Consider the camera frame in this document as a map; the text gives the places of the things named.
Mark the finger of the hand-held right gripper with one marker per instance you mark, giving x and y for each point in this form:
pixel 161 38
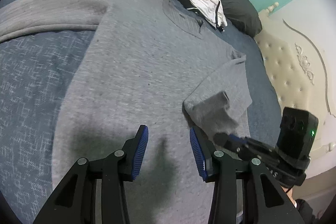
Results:
pixel 225 141

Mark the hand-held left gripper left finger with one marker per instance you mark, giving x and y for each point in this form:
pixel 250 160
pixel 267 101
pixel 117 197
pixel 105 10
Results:
pixel 140 153

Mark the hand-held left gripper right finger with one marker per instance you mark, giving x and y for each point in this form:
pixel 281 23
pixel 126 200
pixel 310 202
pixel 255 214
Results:
pixel 197 155

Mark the grey knit sweater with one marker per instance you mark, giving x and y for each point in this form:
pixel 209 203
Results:
pixel 144 69

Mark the person's right forearm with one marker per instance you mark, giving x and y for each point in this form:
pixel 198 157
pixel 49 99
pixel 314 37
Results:
pixel 304 213

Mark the cream tufted headboard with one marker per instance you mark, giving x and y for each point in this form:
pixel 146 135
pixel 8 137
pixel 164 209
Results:
pixel 288 77

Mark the bed with blue patterned sheet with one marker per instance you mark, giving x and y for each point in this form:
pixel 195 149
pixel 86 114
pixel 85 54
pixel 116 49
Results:
pixel 31 82

